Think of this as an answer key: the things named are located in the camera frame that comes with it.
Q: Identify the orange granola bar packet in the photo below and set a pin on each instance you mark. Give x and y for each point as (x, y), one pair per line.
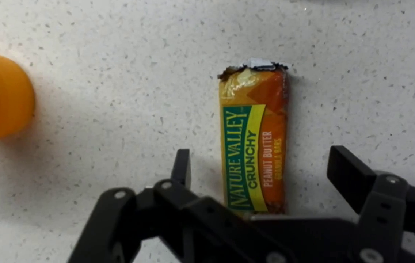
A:
(253, 108)

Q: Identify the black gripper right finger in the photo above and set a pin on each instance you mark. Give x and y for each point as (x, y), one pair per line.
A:
(385, 203)

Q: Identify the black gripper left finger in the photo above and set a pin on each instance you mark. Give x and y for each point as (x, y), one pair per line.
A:
(195, 229)

